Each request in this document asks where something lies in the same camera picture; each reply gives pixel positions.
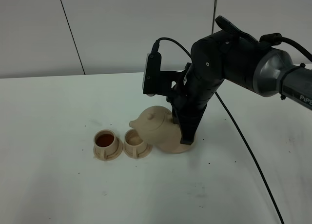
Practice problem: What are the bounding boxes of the left beige teacup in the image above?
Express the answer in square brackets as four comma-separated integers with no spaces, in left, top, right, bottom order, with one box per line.
[94,130,115,147]

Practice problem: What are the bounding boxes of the beige teapot saucer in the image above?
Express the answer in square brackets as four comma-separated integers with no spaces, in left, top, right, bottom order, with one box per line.
[156,133,196,154]

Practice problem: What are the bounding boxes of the right beige teacup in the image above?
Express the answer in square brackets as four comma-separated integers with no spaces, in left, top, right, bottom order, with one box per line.
[124,129,147,159]

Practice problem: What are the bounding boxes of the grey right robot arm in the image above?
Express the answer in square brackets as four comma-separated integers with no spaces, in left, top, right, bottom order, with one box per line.
[169,16,312,145]

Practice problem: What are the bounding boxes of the black camera cable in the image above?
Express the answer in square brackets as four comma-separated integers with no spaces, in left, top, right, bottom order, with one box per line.
[151,32,312,224]

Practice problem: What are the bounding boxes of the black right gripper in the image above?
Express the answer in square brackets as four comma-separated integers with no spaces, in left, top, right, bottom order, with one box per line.
[171,16,263,145]

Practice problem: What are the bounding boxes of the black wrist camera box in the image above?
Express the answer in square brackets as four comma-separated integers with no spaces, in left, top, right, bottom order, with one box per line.
[142,52,180,97]

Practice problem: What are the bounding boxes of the beige teacup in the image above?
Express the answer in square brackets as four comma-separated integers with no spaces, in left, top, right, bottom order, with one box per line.
[124,129,147,159]
[94,130,115,147]

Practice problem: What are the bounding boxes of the beige teapot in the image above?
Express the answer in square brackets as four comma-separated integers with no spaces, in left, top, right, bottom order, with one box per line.
[129,106,181,146]

